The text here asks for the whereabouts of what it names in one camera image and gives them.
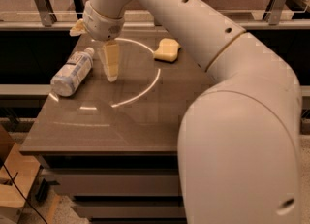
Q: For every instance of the horizontal metal rail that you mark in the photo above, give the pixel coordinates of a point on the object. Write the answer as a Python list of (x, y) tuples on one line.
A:
[(295, 24)]

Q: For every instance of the left metal railing post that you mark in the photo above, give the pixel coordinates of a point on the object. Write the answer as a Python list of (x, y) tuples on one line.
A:
[(46, 12)]

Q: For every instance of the right metal railing post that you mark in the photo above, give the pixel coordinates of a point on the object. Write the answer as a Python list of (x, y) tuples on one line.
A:
[(275, 11)]

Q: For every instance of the cardboard box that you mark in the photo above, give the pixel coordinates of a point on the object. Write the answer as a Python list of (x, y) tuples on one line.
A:
[(17, 175)]

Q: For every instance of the grey table drawer unit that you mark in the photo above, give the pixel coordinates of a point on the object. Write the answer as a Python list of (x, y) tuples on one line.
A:
[(119, 189)]

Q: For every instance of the clear plastic water bottle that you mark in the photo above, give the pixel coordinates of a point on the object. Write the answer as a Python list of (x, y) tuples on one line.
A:
[(68, 79)]

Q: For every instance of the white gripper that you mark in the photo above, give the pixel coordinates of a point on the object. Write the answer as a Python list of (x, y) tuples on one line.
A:
[(101, 24)]

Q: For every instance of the yellow sponge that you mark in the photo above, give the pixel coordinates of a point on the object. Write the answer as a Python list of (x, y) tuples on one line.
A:
[(167, 50)]

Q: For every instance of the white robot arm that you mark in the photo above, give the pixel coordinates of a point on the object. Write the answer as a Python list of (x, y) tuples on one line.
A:
[(238, 143)]

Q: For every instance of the metal railing post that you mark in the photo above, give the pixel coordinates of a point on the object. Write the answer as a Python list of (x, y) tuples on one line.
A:
[(275, 11), (46, 12)]

